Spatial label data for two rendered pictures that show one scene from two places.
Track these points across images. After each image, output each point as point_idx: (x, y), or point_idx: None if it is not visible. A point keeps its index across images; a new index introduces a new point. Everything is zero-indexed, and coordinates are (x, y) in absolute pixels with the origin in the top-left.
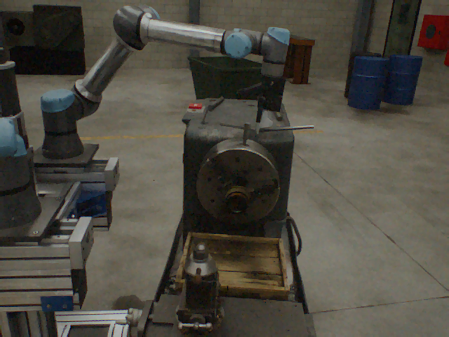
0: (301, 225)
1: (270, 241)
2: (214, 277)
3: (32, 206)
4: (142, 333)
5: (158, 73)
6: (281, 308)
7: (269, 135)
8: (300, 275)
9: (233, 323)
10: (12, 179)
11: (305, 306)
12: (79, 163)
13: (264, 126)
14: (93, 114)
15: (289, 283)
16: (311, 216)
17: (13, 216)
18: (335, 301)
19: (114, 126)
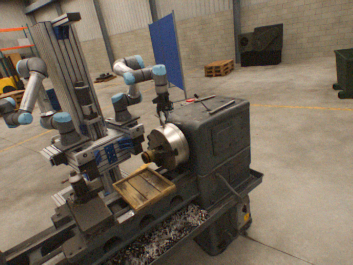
0: (333, 190)
1: (169, 183)
2: (75, 184)
3: (70, 139)
4: (70, 195)
5: (332, 60)
6: (104, 211)
7: (187, 124)
8: (214, 213)
9: (85, 207)
10: (61, 129)
11: (194, 229)
12: (118, 124)
13: (163, 119)
14: (260, 90)
15: (211, 215)
16: (352, 186)
17: (63, 142)
18: (300, 251)
19: (265, 98)
